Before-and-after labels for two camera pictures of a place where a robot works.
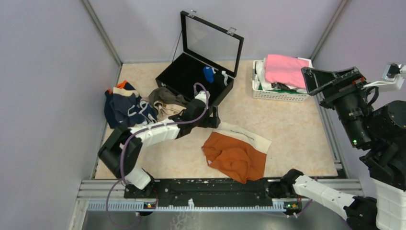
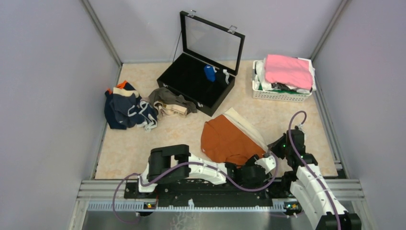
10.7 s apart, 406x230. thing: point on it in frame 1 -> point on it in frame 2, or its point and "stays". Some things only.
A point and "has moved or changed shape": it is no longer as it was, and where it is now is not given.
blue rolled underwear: [209, 73] stays
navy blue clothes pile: [123, 107] stays
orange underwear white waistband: [240, 155] has moved or changed shape
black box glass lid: [210, 60] stays
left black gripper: [211, 122] -> [251, 161]
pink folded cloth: [285, 69] stays
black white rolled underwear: [225, 75] stays
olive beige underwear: [166, 102] stays
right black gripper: [316, 80] -> [274, 147]
